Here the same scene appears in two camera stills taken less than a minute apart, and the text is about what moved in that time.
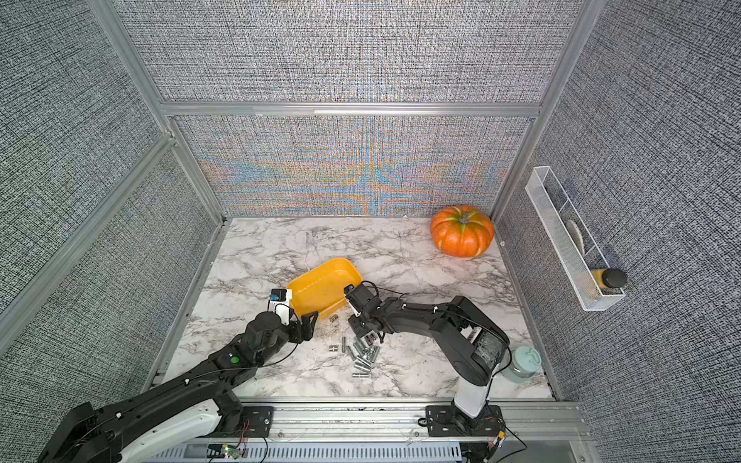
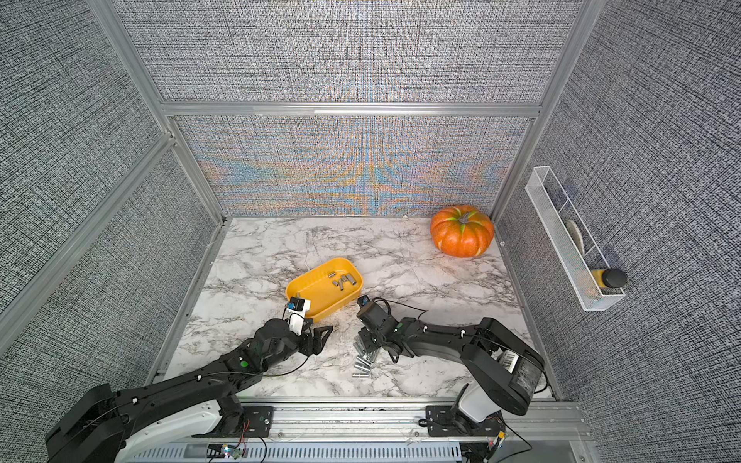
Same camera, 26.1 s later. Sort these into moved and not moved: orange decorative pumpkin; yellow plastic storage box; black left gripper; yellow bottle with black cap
Moved: black left gripper
Not moved: orange decorative pumpkin; yellow bottle with black cap; yellow plastic storage box
